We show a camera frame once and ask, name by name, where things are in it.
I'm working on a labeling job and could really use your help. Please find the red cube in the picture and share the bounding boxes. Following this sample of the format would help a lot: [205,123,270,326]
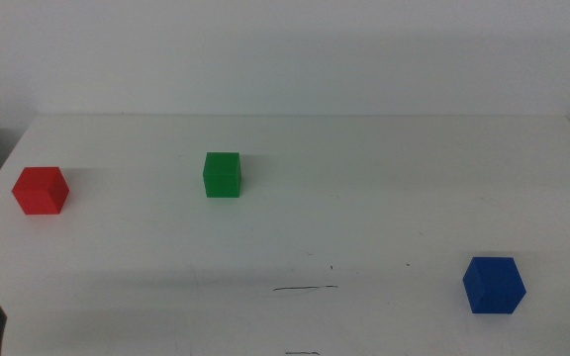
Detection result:
[11,166,71,217]

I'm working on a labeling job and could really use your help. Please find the green cube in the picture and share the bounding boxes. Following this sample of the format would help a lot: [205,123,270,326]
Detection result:
[202,151,242,200]

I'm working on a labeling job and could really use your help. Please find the blue cube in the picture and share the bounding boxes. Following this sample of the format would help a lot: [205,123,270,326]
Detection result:
[461,255,527,315]

